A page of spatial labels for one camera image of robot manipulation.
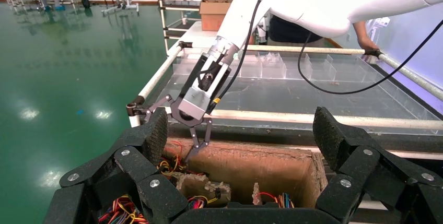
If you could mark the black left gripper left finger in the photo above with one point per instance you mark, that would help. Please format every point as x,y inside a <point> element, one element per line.
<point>138,167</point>

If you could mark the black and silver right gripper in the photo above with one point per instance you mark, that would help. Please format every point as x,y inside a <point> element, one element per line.
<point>193,103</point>

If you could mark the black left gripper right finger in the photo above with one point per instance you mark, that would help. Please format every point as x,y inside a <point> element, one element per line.
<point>363,167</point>

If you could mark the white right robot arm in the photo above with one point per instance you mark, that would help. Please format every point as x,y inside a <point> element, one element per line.
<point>311,4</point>

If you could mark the bare person forearm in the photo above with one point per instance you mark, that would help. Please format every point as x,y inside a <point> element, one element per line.
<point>361,30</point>

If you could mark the bare person hand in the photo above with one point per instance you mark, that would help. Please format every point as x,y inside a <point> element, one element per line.
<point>368,46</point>

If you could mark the black pipe corner connector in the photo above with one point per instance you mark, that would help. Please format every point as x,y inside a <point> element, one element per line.
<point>185,45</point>
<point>133,109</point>
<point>375,53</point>

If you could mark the brown cardboard divider box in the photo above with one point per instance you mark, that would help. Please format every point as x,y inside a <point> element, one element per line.
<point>249,170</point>

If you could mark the clear acrylic divider tray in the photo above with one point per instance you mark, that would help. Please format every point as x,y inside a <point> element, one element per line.
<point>273,68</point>

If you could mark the brown cardboard carton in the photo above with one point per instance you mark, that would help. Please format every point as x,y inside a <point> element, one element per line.
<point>213,16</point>

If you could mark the white pipe rack trolley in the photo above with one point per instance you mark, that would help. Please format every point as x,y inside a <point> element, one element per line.
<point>180,8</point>

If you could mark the person in black shirt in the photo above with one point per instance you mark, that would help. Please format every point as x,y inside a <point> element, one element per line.
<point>290,32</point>

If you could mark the black round object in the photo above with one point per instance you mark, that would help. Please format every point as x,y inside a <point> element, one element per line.
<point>85,2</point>

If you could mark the white frame leg pipe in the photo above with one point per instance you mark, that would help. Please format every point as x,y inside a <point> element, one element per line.
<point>134,122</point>

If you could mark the white frame rail pipe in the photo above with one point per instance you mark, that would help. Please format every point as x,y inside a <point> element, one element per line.
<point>311,50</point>
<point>415,75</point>
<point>157,75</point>
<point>311,118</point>

